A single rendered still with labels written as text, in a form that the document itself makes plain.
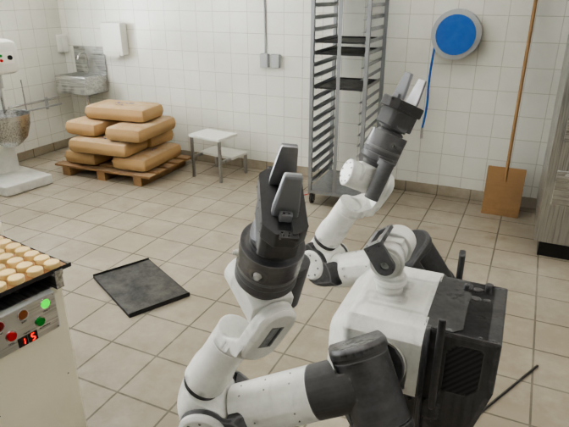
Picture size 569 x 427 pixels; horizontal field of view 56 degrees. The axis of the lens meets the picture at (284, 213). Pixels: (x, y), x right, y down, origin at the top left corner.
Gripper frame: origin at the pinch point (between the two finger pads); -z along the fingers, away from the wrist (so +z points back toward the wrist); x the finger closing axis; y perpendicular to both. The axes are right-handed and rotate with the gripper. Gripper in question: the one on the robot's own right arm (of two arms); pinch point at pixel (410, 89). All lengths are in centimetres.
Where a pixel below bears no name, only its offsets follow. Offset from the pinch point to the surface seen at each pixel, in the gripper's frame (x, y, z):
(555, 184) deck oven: -273, 77, 5
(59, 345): 25, 76, 125
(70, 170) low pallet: -101, 455, 186
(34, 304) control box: 39, 73, 106
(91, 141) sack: -103, 430, 144
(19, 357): 40, 71, 125
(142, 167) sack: -141, 386, 146
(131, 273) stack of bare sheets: -70, 212, 169
